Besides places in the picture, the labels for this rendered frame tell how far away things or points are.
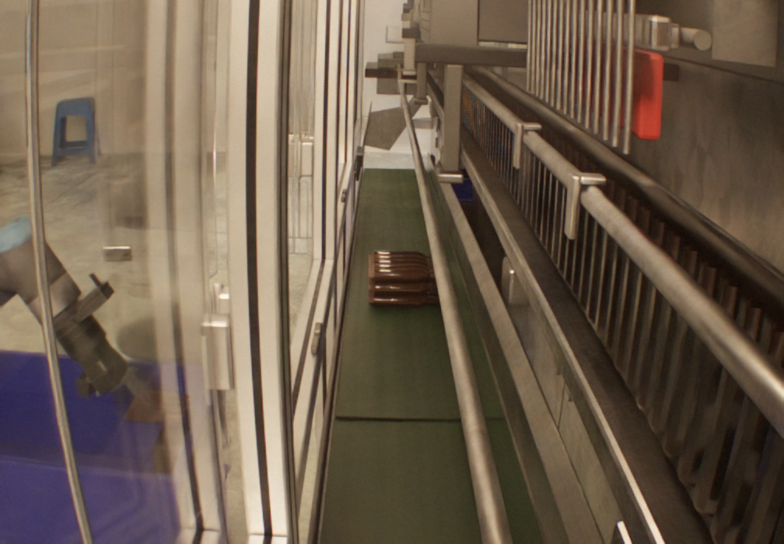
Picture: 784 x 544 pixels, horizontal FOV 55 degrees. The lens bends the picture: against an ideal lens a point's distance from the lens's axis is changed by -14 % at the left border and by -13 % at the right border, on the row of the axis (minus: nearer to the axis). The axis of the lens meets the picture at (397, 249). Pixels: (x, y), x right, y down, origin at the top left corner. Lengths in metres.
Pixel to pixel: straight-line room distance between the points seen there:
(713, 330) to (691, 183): 0.79
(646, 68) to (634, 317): 0.14
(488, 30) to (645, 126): 0.79
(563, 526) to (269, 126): 0.35
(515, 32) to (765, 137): 0.51
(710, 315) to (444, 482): 0.41
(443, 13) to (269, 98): 0.61
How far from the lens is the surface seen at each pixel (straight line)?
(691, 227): 0.33
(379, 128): 2.13
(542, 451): 0.61
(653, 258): 0.31
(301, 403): 1.00
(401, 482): 0.64
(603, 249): 0.43
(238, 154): 0.63
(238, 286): 0.65
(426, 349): 0.89
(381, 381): 0.81
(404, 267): 1.03
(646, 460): 0.34
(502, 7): 1.22
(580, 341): 0.45
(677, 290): 0.28
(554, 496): 0.56
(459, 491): 0.63
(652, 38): 0.40
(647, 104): 0.45
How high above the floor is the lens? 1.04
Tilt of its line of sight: 16 degrees down
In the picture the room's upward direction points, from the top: 2 degrees clockwise
